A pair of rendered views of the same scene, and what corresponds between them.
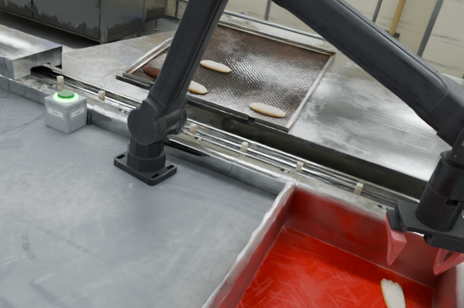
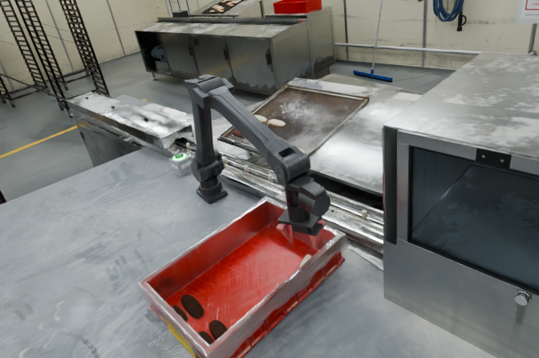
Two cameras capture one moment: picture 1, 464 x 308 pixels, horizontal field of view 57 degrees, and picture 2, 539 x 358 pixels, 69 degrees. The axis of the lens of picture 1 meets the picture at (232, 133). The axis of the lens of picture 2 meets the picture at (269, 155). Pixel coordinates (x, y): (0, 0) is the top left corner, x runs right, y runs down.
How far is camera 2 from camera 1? 0.79 m
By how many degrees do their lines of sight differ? 27
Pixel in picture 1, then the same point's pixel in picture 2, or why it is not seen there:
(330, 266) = (281, 246)
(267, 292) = (235, 258)
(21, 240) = (138, 232)
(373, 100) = (378, 133)
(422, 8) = not seen: outside the picture
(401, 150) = (374, 171)
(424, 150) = not seen: hidden behind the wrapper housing
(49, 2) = (242, 74)
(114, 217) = (183, 221)
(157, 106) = (198, 161)
